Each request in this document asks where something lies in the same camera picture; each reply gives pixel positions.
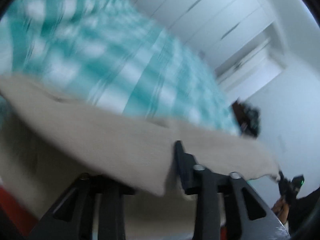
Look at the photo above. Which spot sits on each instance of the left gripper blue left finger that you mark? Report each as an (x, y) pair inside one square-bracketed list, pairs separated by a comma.
[(92, 207)]

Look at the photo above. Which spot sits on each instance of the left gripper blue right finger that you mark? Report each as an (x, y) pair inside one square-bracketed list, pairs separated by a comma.
[(247, 215)]

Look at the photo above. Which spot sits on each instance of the beige khaki pants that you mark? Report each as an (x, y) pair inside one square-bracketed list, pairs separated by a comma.
[(48, 139)]

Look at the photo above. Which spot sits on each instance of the person right hand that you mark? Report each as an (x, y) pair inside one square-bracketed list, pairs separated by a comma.
[(281, 210)]

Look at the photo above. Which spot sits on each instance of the dark clothes pile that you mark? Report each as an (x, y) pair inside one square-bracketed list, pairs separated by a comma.
[(248, 118)]

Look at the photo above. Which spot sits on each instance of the teal plaid bed cover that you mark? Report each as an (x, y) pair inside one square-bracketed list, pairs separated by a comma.
[(108, 54)]

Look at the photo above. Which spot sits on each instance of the white wardrobe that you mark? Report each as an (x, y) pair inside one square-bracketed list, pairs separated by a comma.
[(216, 29)]

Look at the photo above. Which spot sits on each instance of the white door with handle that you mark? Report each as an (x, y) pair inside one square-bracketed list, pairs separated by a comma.
[(254, 65)]

